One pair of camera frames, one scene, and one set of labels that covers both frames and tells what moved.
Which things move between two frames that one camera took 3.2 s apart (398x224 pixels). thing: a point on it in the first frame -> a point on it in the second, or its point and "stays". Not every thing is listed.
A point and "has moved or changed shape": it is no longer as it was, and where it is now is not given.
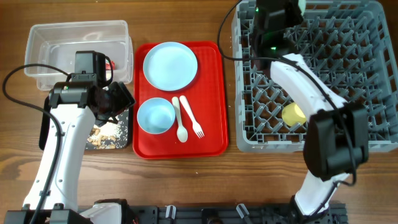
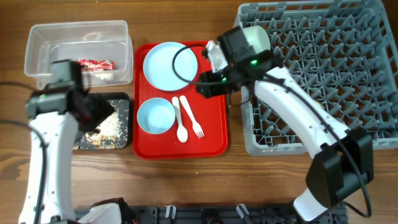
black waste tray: x=107 y=135 stays
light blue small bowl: x=156 y=116 stays
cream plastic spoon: x=181 y=134 stays
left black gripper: x=124 y=98 -> x=106 y=109
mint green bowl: x=302 y=4 has moved or changed shape
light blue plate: x=170 y=66 stays
